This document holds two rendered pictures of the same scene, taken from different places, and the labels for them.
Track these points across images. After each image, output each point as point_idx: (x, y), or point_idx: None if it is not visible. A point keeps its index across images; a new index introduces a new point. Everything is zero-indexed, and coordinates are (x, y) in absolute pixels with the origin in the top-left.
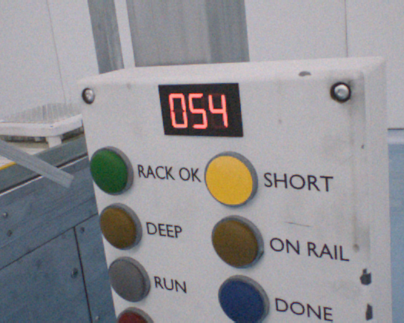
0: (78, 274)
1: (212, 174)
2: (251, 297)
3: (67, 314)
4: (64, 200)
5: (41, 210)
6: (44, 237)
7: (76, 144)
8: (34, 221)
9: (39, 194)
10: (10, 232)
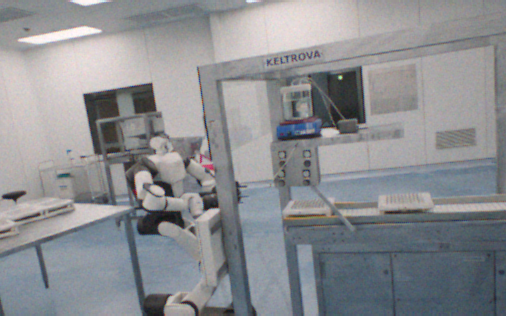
0: (388, 274)
1: None
2: None
3: (377, 287)
4: (375, 238)
5: (360, 237)
6: (368, 249)
7: (387, 216)
8: (356, 240)
9: (361, 231)
10: (342, 240)
